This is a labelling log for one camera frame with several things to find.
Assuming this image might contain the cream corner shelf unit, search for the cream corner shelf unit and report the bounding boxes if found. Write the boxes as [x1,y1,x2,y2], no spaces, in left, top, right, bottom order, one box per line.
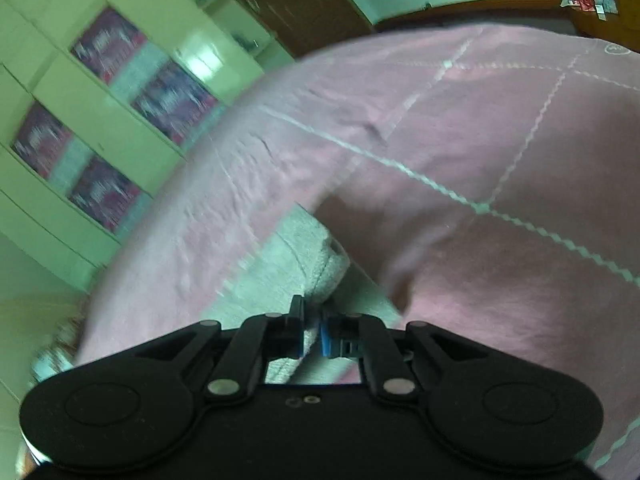
[190,0,295,72]

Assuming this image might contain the calendar poster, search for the calendar poster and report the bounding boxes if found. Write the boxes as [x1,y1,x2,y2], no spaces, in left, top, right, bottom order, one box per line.
[131,60,220,148]
[70,8,148,84]
[68,155,141,233]
[12,101,74,179]

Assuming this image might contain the lower right calendar poster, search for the lower right calendar poster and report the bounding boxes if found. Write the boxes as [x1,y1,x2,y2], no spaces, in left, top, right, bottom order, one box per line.
[131,60,220,148]

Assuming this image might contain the grey knit pants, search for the grey knit pants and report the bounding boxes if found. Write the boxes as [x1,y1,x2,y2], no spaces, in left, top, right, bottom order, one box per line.
[207,205,401,385]

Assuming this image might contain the upper right calendar poster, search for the upper right calendar poster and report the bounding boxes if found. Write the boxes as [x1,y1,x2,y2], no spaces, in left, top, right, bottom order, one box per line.
[70,8,148,84]

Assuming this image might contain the lower left calendar poster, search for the lower left calendar poster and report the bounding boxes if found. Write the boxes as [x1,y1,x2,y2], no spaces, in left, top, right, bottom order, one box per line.
[68,155,141,233]

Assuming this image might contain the upper left calendar poster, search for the upper left calendar poster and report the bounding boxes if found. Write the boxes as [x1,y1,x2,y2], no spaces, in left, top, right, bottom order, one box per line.
[12,101,74,179]

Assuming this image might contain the dark brown wooden door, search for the dark brown wooden door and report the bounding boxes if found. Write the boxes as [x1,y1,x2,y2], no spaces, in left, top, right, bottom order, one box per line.
[238,0,373,58]

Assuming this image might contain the pink checked bed sheet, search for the pink checked bed sheet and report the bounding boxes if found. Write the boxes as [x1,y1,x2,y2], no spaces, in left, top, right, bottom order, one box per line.
[77,25,639,479]

